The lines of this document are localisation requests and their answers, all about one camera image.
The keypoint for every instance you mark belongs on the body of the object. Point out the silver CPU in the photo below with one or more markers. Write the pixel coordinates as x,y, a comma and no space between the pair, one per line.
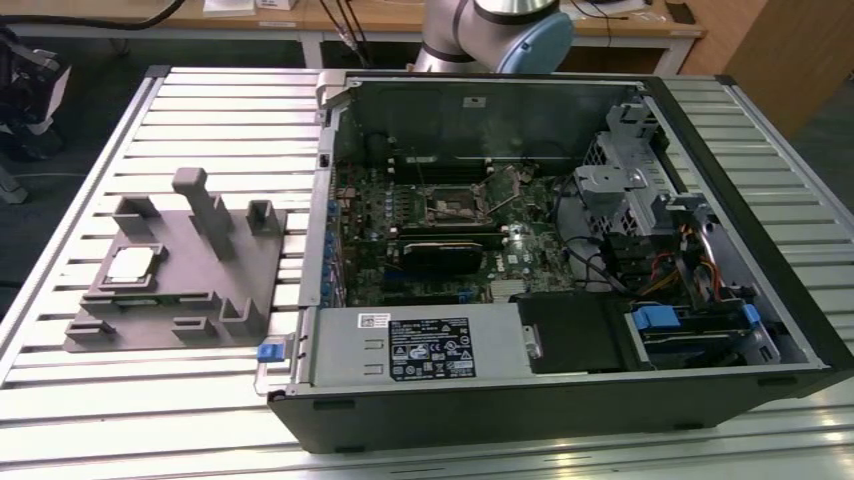
134,265

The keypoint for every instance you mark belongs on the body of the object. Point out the metal locking lever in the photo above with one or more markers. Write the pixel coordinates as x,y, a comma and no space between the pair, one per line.
512,202

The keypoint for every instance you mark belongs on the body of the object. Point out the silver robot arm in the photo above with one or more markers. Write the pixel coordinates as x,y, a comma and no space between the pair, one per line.
454,30

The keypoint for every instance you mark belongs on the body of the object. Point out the CPU socket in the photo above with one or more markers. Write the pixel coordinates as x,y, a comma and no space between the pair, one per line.
454,205

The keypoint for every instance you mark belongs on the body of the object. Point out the grey metal stand foot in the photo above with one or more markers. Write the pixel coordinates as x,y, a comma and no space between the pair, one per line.
10,190

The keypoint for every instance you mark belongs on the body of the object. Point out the wooden desk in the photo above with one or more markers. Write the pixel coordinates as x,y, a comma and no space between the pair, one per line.
167,17

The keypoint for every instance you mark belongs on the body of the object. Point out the white paper stack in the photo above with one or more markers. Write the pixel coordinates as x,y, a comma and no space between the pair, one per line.
228,7

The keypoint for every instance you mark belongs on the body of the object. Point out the small white box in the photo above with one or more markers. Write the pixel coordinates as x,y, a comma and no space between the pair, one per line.
277,4

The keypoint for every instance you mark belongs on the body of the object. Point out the grey parts rack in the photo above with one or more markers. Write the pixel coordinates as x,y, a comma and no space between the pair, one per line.
188,260

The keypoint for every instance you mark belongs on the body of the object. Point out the green RAM stick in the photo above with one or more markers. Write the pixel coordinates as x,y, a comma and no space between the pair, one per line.
170,300

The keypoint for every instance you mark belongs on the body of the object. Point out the black RAM slot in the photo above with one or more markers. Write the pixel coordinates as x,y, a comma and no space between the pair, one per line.
441,165
441,171
490,240
441,178
441,160
448,230

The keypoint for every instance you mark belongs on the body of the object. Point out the blue case latch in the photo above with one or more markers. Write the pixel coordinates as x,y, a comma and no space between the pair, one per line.
270,351

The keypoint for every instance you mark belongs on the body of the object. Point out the black graphics card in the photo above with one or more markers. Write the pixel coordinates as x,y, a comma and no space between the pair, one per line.
441,260

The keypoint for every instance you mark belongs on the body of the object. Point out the grey power supply unit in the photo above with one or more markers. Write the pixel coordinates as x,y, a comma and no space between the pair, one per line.
348,350

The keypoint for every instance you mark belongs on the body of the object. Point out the green motherboard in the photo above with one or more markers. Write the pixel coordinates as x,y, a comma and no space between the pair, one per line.
534,250

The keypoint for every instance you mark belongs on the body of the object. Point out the silver chipset heat sink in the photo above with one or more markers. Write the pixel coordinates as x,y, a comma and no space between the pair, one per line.
509,290

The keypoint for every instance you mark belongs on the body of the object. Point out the metal drive cage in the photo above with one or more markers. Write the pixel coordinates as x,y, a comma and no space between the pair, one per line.
615,185

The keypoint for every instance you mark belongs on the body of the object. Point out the black PC case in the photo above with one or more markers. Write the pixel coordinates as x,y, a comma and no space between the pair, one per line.
468,415

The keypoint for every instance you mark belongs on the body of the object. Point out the black plastic shroud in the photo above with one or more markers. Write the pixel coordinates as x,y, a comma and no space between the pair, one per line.
574,335

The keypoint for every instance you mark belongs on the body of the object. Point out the small black desk device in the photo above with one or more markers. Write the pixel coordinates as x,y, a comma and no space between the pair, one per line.
681,12

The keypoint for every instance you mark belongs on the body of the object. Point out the blue disk carrier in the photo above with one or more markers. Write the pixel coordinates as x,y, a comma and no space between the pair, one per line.
655,319

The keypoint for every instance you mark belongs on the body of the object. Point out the wooden cabinet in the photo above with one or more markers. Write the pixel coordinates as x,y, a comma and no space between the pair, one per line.
788,60

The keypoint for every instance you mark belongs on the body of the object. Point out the blue plastic tab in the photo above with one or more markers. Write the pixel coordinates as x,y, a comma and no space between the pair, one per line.
749,315

